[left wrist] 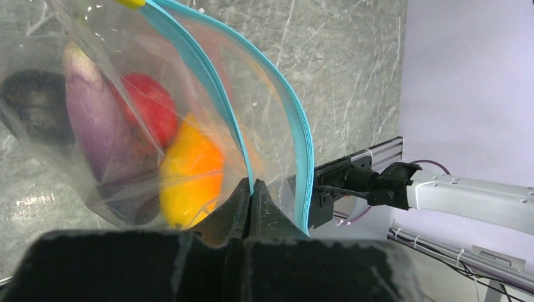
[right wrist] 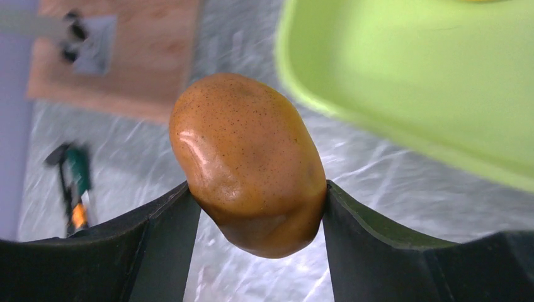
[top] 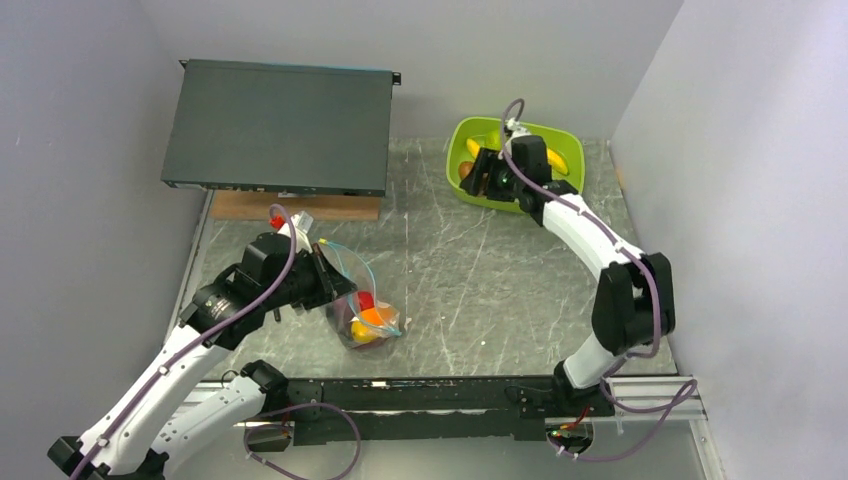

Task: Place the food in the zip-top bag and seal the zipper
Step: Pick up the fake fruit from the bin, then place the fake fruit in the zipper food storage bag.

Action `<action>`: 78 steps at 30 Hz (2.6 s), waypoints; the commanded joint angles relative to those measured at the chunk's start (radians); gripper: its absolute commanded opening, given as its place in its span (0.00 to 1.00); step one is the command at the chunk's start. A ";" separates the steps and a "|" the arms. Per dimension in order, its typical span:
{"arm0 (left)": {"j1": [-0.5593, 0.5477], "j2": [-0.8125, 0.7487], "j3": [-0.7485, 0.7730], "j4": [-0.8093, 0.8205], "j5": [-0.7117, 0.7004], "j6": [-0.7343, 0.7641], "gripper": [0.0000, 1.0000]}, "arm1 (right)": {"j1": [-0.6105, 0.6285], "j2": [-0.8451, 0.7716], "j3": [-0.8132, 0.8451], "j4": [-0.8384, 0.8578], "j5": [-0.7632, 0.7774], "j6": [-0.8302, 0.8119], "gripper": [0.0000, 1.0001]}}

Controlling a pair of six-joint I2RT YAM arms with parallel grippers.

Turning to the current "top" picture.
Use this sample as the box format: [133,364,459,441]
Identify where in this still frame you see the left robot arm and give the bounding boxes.
[47,233,357,479]

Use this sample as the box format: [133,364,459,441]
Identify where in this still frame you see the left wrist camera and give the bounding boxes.
[269,211,314,252]

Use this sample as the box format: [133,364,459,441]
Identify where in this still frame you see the red apple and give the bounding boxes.
[356,290,375,311]

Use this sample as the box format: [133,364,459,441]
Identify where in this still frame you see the brown kiwi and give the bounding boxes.
[457,161,474,180]

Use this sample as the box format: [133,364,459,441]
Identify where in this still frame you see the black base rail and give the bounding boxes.
[258,375,615,446]

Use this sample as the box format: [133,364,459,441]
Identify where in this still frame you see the yellow banana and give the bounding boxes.
[546,148,569,175]
[465,138,482,161]

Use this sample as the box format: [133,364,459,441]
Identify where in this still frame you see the clear zip top bag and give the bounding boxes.
[319,239,404,350]

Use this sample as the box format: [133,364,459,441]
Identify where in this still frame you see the orange yellow mango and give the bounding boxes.
[350,306,400,344]

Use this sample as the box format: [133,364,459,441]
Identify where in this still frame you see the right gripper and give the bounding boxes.
[460,148,524,203]

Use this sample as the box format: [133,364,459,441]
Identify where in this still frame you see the aluminium frame rail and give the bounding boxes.
[164,377,701,478]

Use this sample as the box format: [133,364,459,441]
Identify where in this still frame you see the green plastic bin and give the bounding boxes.
[445,117,587,215]

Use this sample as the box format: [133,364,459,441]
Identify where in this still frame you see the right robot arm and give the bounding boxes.
[460,134,675,415]

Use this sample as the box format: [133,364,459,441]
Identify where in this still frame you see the dark grey rack box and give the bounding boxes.
[161,59,402,197]

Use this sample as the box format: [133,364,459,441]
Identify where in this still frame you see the wooden block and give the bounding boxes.
[209,191,382,221]

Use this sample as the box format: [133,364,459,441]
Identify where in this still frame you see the yellow banana behind mango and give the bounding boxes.
[546,148,569,175]

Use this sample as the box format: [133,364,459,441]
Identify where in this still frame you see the green lime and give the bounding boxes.
[484,130,502,151]

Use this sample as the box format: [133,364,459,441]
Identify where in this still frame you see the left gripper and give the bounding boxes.
[262,243,358,311]

